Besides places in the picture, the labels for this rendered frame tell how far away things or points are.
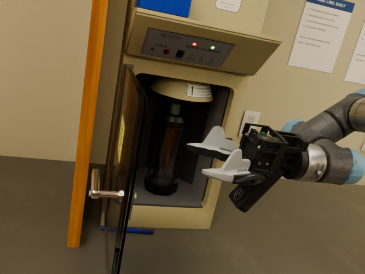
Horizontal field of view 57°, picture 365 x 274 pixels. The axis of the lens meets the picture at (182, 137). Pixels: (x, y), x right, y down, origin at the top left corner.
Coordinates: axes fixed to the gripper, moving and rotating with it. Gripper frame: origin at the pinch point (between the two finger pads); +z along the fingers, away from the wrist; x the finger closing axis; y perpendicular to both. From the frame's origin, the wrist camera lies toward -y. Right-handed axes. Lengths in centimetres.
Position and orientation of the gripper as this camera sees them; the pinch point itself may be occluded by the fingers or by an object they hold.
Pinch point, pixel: (197, 161)
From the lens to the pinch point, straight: 59.1
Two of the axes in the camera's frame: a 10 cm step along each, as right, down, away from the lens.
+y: 2.6, -8.8, -4.0
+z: -9.2, -1.1, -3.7
